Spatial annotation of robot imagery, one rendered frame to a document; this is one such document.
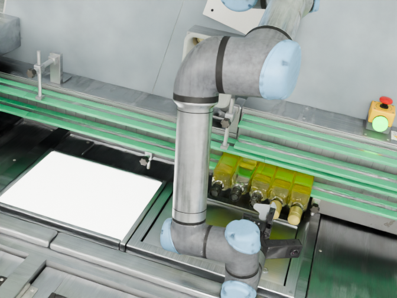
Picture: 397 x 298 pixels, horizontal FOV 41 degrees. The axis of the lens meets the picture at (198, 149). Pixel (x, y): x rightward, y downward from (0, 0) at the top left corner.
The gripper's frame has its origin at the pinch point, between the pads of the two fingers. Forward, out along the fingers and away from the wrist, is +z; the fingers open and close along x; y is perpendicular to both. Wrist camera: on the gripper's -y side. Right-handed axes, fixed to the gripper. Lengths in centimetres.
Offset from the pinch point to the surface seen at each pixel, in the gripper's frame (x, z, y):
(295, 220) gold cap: -0.2, -0.9, -6.1
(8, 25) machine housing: -21, 34, 104
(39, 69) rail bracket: -15, 19, 83
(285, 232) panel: 12.5, 9.4, -4.4
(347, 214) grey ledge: 12.3, 27.2, -21.9
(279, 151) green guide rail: -6.1, 23.4, 3.5
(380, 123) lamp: -19.9, 29.9, -22.9
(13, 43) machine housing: -14, 36, 104
